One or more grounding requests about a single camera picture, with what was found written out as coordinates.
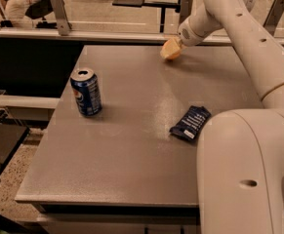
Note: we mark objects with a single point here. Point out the blue pepsi soda can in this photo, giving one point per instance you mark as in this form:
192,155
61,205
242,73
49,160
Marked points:
85,86

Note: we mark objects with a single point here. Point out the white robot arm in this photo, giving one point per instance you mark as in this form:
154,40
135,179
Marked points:
240,153

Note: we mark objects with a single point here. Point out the right metal barrier bracket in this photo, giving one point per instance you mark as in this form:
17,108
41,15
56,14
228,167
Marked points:
274,15

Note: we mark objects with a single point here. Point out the dark blue rxbar wrapper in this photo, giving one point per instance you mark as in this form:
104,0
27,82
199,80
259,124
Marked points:
191,124

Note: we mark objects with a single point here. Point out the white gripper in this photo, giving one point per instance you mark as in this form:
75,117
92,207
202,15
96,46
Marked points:
187,35

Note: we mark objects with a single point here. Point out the left metal barrier bracket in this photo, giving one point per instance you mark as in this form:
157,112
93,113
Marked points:
63,24

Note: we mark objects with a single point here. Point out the middle metal barrier bracket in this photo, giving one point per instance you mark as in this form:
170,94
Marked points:
185,10

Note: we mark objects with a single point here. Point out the metal barrier bracket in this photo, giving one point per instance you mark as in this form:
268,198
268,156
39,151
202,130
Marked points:
274,15
185,10
63,24

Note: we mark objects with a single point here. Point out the orange fruit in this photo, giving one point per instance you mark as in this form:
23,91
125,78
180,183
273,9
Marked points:
172,56

